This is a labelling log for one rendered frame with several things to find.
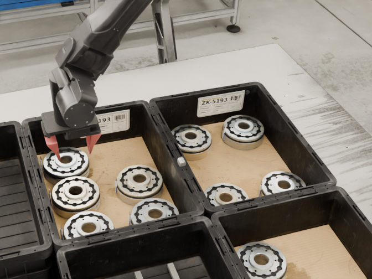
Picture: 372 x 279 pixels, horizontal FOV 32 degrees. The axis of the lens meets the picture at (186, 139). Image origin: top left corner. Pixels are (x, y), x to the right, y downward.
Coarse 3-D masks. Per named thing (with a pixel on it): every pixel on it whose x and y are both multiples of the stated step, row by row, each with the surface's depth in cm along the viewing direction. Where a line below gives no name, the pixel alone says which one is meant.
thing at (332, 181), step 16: (176, 96) 156; (192, 96) 157; (160, 112) 151; (176, 144) 142; (304, 144) 144; (320, 160) 141; (192, 176) 134; (288, 192) 132; (208, 208) 127; (224, 208) 127
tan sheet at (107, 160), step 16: (96, 144) 156; (112, 144) 156; (128, 144) 157; (144, 144) 157; (96, 160) 151; (112, 160) 152; (128, 160) 152; (144, 160) 152; (96, 176) 147; (112, 176) 147; (48, 192) 142; (112, 192) 143; (112, 208) 140; (128, 208) 140; (64, 224) 135; (128, 224) 136
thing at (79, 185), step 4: (72, 184) 139; (76, 184) 139; (80, 184) 139; (68, 188) 138; (72, 188) 139; (80, 188) 139; (84, 188) 139; (64, 192) 137; (68, 192) 137; (84, 192) 138; (68, 196) 136; (72, 196) 137; (76, 196) 137; (80, 196) 137; (84, 196) 137
